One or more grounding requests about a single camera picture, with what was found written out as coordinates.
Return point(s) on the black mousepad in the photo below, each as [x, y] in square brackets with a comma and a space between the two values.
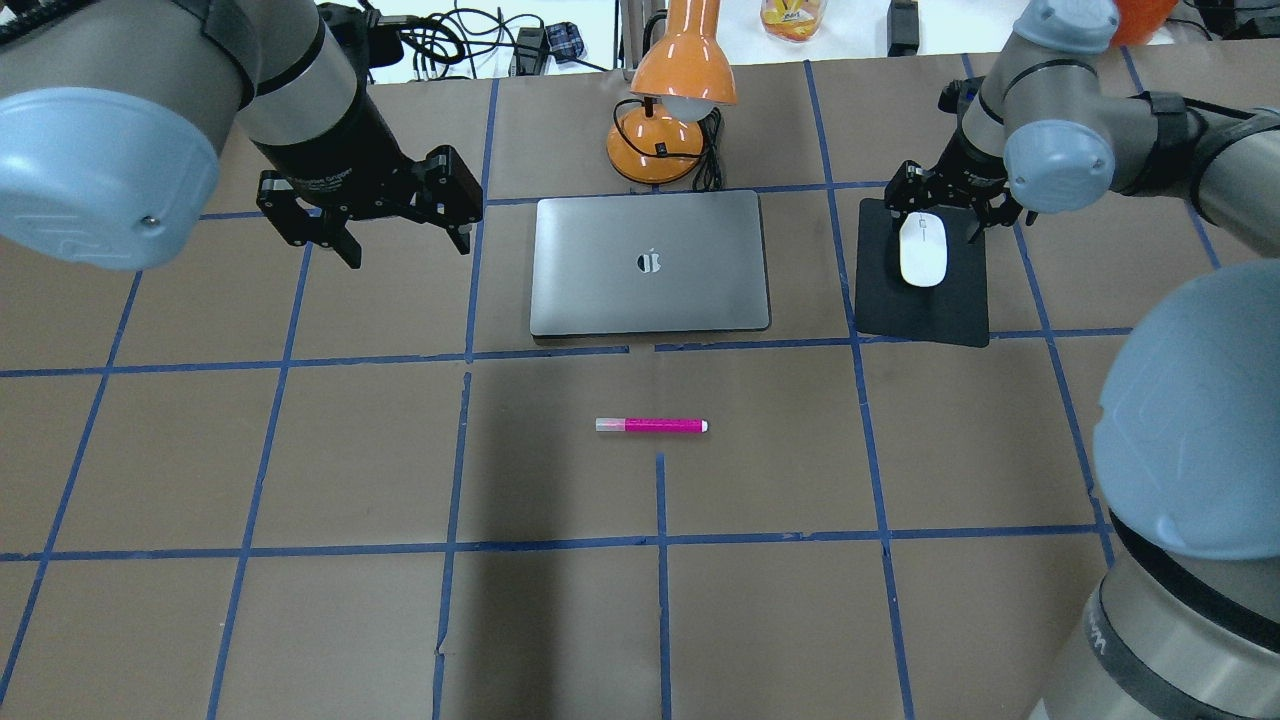
[953, 313]

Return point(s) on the silver laptop notebook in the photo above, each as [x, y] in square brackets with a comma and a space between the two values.
[643, 264]

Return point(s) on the orange round object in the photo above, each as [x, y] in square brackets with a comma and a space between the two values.
[1139, 20]

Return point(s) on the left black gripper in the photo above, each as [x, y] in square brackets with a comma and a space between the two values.
[352, 140]

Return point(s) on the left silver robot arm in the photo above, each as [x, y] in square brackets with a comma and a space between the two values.
[115, 113]

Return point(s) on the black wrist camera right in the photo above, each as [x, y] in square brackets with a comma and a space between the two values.
[958, 95]

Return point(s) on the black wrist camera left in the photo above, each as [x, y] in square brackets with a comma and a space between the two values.
[369, 39]

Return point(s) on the white computer mouse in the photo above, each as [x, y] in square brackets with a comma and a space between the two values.
[923, 249]

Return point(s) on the pink highlighter pen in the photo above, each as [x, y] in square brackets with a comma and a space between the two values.
[641, 424]

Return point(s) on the black power adapter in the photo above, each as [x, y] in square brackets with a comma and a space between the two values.
[536, 47]

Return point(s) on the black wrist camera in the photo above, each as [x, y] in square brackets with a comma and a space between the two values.
[369, 39]
[958, 95]

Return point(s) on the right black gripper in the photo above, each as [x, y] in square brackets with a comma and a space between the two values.
[962, 176]

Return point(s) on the orange desk lamp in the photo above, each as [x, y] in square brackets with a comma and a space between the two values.
[668, 128]

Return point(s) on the snack bag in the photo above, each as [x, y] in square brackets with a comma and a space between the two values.
[796, 21]

